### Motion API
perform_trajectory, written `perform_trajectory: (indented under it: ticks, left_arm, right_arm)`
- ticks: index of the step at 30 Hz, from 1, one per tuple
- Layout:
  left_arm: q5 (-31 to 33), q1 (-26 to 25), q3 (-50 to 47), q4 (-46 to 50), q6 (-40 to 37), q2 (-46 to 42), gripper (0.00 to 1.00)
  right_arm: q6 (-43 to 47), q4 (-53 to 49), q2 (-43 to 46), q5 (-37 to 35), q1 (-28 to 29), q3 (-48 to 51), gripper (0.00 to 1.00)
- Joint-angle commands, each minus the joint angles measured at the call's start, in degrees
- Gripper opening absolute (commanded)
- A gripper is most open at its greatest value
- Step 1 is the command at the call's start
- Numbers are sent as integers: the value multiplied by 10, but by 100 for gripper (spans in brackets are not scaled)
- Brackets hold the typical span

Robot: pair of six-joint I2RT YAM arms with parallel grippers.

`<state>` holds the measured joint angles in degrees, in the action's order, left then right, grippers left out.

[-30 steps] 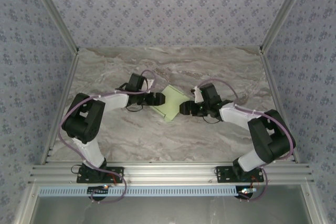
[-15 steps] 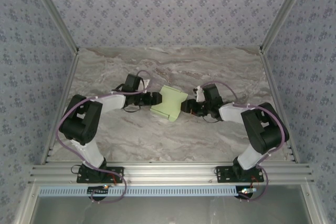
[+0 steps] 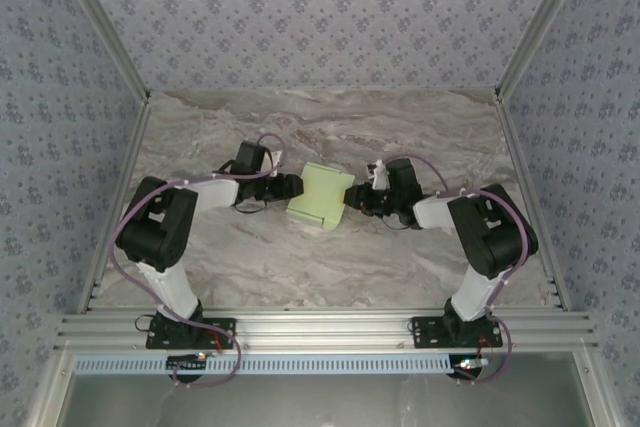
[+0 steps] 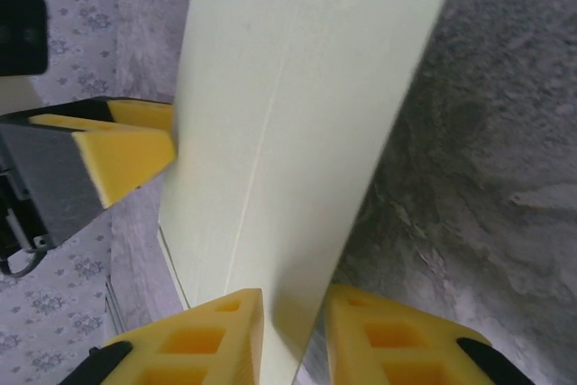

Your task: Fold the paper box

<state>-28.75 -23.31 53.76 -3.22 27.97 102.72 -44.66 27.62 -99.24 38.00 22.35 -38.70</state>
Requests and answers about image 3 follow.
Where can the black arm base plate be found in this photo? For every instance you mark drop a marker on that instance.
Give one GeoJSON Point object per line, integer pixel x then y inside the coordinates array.
{"type": "Point", "coordinates": [220, 332]}
{"type": "Point", "coordinates": [425, 332]}

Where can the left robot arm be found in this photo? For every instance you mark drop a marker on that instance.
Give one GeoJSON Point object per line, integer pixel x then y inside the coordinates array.
{"type": "Point", "coordinates": [215, 192]}

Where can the aluminium frame post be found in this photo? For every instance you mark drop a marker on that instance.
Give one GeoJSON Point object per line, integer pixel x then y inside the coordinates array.
{"type": "Point", "coordinates": [107, 27]}
{"type": "Point", "coordinates": [537, 27]}

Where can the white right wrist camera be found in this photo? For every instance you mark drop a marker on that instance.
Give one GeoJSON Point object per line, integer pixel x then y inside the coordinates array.
{"type": "Point", "coordinates": [377, 174]}

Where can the light green paper box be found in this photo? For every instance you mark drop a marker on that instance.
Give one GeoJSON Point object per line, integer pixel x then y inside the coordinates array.
{"type": "Point", "coordinates": [320, 194]}

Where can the grey metal panel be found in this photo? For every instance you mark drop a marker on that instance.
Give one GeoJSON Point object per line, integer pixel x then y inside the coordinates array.
{"type": "Point", "coordinates": [320, 402]}

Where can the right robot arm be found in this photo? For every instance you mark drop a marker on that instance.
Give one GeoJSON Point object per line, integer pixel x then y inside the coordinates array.
{"type": "Point", "coordinates": [435, 209]}

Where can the aluminium mounting rail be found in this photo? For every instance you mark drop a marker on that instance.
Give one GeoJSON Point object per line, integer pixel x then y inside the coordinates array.
{"type": "Point", "coordinates": [320, 327]}

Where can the small electronics board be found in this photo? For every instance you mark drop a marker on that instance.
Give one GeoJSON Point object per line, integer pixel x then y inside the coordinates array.
{"type": "Point", "coordinates": [470, 364]}
{"type": "Point", "coordinates": [187, 361]}

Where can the aluminium table side rail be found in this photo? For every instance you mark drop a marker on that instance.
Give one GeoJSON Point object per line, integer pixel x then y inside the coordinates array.
{"type": "Point", "coordinates": [131, 147]}
{"type": "Point", "coordinates": [514, 147]}

